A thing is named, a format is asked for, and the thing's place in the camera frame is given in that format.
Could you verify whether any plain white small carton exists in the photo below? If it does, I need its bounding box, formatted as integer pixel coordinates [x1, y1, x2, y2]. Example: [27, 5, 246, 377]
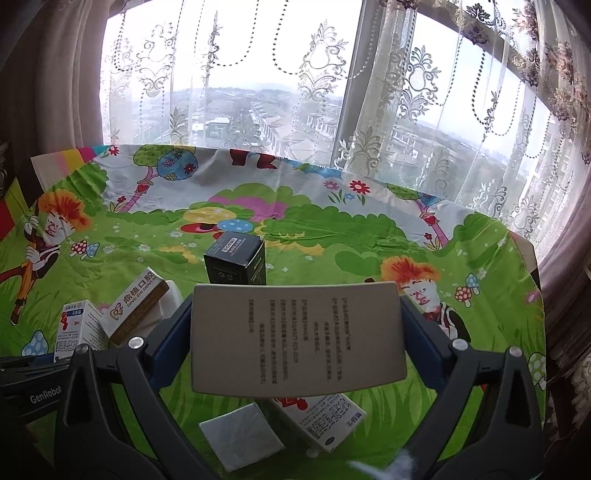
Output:
[159, 281, 185, 319]

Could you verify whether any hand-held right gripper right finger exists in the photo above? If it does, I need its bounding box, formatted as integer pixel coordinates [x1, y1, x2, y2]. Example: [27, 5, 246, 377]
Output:
[398, 295, 543, 480]

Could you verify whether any black small carton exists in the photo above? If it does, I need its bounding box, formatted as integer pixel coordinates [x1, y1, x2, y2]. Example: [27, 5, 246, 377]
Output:
[203, 232, 267, 286]

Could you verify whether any red and white carton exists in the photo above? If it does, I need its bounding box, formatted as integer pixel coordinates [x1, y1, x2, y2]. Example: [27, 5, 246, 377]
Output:
[272, 392, 368, 453]

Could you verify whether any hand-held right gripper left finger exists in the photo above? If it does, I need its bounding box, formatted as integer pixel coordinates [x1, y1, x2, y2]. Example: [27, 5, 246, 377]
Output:
[54, 295, 218, 480]

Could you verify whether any white and blue carton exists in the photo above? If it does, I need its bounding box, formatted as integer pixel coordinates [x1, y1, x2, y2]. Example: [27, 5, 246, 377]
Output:
[54, 299, 109, 365]

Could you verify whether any pink floral curtain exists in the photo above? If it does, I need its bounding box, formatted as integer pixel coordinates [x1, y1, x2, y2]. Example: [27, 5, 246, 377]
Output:
[416, 0, 591, 296]

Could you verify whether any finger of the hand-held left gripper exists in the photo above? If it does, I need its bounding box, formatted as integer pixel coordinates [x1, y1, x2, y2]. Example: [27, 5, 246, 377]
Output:
[0, 353, 70, 370]

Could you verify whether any gold and white carton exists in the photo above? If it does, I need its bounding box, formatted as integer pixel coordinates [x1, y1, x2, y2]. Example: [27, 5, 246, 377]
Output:
[107, 268, 171, 346]

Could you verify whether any green cartoon printed sheet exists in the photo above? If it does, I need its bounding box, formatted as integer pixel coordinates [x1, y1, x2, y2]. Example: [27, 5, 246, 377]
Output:
[0, 143, 548, 480]

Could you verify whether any brown plain curtain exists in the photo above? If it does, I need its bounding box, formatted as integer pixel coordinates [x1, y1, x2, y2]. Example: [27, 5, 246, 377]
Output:
[0, 0, 125, 148]

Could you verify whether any silver small carton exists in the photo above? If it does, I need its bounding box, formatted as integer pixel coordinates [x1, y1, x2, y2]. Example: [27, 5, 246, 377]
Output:
[198, 402, 286, 472]

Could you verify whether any large grey white carton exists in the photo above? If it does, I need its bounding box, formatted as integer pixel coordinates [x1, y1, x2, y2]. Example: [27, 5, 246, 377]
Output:
[191, 281, 409, 398]

